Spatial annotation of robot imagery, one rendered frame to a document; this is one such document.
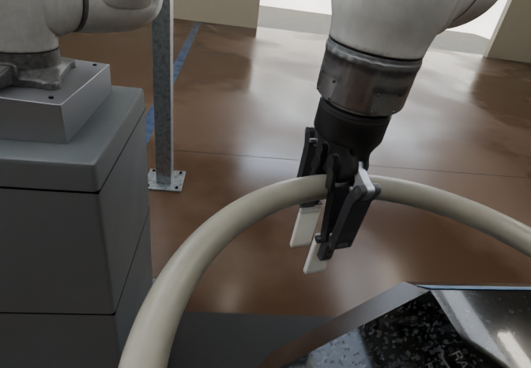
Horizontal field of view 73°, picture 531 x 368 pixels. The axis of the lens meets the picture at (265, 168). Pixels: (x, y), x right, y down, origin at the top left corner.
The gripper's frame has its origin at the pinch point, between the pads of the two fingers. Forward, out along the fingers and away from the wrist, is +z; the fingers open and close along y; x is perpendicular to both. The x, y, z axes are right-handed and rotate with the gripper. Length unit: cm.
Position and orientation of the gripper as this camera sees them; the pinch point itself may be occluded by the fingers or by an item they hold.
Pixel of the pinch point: (311, 240)
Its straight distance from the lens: 49.5
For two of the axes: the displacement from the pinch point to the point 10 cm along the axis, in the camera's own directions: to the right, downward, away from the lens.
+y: 3.3, 5.7, -7.5
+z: -1.6, 8.2, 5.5
